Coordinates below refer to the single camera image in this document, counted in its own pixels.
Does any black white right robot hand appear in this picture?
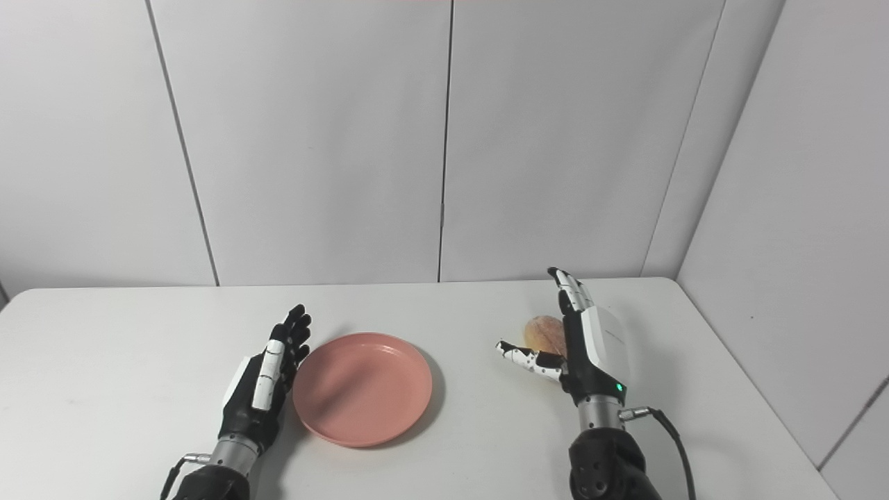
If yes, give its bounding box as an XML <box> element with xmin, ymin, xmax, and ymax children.
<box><xmin>496</xmin><ymin>267</ymin><xmax>629</xmax><ymax>409</ymax></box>

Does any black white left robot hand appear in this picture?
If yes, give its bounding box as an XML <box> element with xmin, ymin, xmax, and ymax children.
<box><xmin>219</xmin><ymin>304</ymin><xmax>312</xmax><ymax>452</ymax></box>

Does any golden bread roll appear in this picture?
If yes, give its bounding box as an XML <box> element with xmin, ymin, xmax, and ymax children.
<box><xmin>523</xmin><ymin>315</ymin><xmax>567</xmax><ymax>360</ymax></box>

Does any pink round plate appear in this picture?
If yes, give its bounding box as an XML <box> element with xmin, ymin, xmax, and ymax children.
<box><xmin>292</xmin><ymin>333</ymin><xmax>433</xmax><ymax>449</ymax></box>

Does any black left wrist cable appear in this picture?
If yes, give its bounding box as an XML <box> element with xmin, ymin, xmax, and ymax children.
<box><xmin>160</xmin><ymin>453</ymin><xmax>211</xmax><ymax>500</ymax></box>

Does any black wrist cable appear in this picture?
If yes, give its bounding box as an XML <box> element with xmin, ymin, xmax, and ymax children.
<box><xmin>618</xmin><ymin>407</ymin><xmax>697</xmax><ymax>500</ymax></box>
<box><xmin>160</xmin><ymin>453</ymin><xmax>211</xmax><ymax>500</ymax></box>

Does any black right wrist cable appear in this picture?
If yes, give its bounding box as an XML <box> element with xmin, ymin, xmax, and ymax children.
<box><xmin>618</xmin><ymin>407</ymin><xmax>697</xmax><ymax>500</ymax></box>

